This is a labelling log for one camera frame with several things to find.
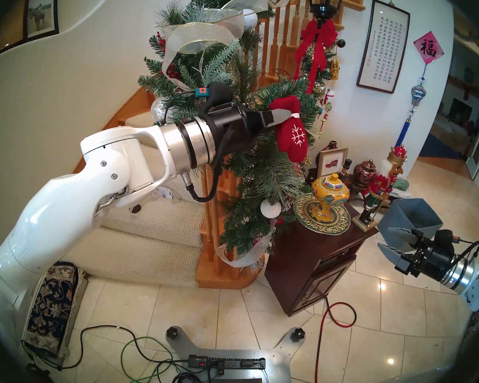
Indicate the small framed red picture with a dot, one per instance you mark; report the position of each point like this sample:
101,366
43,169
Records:
332,162

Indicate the gold brown framed painting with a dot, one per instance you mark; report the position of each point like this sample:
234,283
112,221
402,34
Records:
10,23

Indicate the gold hanging ornament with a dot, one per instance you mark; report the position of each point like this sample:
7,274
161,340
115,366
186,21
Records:
334,69

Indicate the black round finial knob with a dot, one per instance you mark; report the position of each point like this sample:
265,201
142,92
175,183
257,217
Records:
340,44

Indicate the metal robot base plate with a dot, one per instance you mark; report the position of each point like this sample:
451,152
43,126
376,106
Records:
279,358

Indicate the green jade object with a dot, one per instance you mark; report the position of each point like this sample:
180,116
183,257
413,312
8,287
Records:
402,185

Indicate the gold tinsel pine garland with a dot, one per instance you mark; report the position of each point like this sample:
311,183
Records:
317,75

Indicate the blue floor rug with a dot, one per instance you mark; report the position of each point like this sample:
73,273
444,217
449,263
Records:
439,149

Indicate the dark patterned rug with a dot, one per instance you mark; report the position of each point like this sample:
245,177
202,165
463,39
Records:
52,302

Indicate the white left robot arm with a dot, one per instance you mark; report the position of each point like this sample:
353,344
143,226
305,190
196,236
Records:
64,210

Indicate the blue-gray square bin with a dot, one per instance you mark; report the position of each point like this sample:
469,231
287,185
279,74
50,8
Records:
415,214

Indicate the black base plate knob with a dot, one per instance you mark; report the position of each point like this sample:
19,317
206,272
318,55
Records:
173,332
299,334

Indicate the dark ceramic vase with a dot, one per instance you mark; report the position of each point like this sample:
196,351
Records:
333,145

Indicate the large red nutcracker figure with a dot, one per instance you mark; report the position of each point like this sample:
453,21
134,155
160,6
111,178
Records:
383,182

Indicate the red bow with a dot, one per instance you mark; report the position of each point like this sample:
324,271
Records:
319,35

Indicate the red knitted mitten ornament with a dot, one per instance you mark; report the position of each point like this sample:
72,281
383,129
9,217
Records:
293,139

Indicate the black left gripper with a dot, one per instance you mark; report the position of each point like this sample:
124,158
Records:
235,127

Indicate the black power strip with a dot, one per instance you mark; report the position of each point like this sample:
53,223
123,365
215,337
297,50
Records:
231,363

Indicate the sheer white ribbon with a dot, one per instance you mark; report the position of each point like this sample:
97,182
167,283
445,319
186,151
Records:
199,31

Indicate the black fireplace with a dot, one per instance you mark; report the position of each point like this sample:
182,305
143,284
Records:
461,111

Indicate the gold tinsel ornament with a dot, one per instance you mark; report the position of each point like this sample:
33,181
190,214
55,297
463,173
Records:
305,159

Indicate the dark red cloisonne jar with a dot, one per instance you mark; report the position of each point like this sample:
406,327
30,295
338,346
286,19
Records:
365,172

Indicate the clear plastic packaging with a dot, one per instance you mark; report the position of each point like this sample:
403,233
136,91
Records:
164,192

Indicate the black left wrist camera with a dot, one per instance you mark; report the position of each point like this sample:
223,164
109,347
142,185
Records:
217,95

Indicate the yellow porcelain lidded jar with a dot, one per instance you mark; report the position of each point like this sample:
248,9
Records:
330,190

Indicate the framed horse picture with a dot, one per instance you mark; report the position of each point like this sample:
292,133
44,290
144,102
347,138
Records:
40,13

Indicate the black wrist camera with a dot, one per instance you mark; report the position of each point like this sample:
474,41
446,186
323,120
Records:
445,239
217,95

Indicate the dark wooden cabinet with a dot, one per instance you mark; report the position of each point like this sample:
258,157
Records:
303,266

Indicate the black round disc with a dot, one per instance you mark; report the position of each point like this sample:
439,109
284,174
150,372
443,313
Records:
135,209

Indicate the white glitter ball ornament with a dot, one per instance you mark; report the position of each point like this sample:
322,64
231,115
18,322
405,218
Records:
270,209

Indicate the red diamond fu sign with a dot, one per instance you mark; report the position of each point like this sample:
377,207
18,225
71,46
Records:
428,48

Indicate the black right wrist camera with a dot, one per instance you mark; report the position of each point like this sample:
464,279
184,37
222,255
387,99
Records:
445,239

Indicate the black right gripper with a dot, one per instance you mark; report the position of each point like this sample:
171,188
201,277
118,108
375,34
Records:
425,260

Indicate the green pine garland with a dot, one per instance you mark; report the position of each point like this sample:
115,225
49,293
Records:
263,178

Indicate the green gold decorative plate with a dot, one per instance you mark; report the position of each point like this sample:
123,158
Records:
335,222

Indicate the framed calligraphy scroll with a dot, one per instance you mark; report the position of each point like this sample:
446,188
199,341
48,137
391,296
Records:
383,47

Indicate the black lantern lamp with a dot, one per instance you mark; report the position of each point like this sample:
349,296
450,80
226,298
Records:
323,3

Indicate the vase charm with blue tassel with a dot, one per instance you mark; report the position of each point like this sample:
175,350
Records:
418,95

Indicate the small black-hat nutcracker figure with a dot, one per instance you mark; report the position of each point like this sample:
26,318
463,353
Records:
345,170

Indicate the frosted clear ball ornament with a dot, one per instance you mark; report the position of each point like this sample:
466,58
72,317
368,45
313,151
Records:
157,111

